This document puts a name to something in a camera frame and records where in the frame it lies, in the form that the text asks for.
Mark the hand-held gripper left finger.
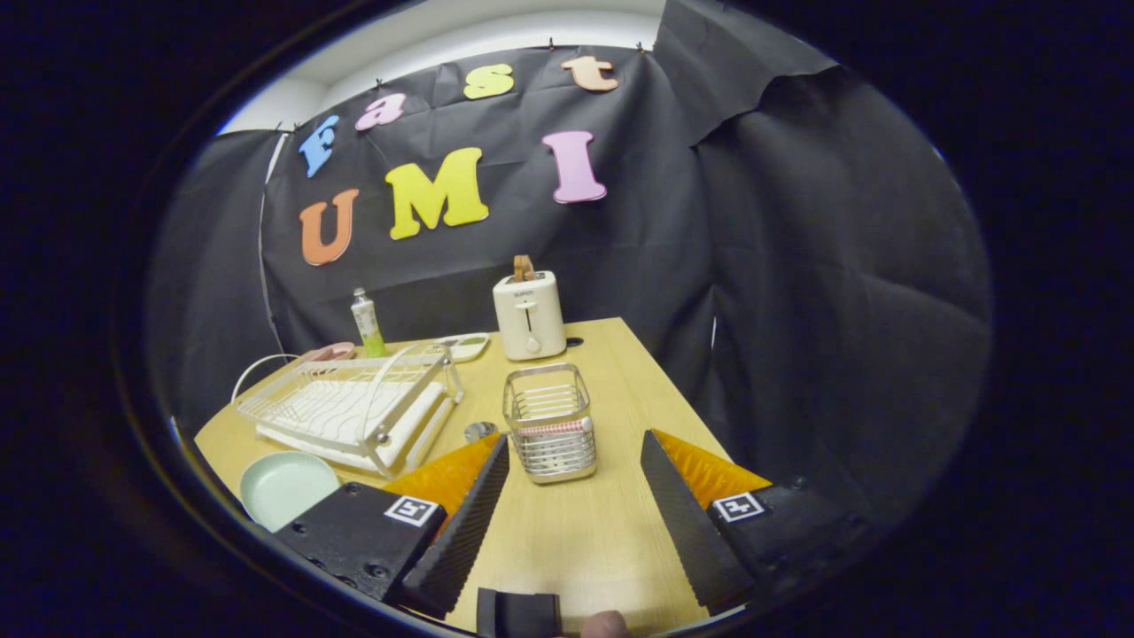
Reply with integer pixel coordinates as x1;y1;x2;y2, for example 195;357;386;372
273;432;511;619

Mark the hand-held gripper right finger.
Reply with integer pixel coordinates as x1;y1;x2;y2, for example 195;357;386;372
640;429;874;617

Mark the spoon with red checked handle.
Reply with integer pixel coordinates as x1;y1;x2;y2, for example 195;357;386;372
463;418;593;444

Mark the metal wire basket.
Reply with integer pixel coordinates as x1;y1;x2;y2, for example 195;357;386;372
502;362;598;485

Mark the white wire dish rack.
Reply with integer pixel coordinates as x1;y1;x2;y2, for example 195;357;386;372
230;341;465;480

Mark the pale green plate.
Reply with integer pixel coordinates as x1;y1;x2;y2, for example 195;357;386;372
239;451;341;533

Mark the black table clamp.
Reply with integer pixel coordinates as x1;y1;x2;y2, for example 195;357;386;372
477;587;563;638

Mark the white divided bean tray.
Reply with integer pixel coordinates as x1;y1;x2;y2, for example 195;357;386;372
425;332;491;363

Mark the white toaster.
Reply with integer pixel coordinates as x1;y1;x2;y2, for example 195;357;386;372
493;270;568;362

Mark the green drink bottle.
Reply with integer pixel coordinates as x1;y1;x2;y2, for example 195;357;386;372
351;287;387;359

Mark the black backdrop cloth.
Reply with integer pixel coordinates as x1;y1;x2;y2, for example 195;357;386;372
146;0;993;533

